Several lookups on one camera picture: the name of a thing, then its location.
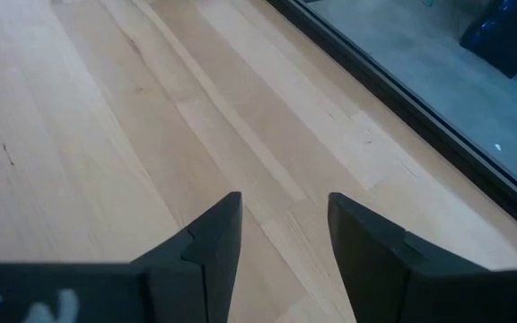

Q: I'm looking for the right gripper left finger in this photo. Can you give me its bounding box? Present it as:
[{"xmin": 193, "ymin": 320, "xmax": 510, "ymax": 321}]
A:
[{"xmin": 130, "ymin": 191, "xmax": 243, "ymax": 323}]

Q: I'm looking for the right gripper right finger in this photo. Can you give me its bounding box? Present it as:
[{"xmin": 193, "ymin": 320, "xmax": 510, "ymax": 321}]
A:
[{"xmin": 328, "ymin": 191, "xmax": 517, "ymax": 323}]

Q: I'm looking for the dark blue glossy object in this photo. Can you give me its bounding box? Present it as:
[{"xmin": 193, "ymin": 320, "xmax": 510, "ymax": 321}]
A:
[{"xmin": 459, "ymin": 0, "xmax": 517, "ymax": 81}]

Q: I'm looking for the black aluminium table frame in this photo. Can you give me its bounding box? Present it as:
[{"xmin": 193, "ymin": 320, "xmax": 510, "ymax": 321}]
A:
[{"xmin": 265, "ymin": 0, "xmax": 517, "ymax": 246}]

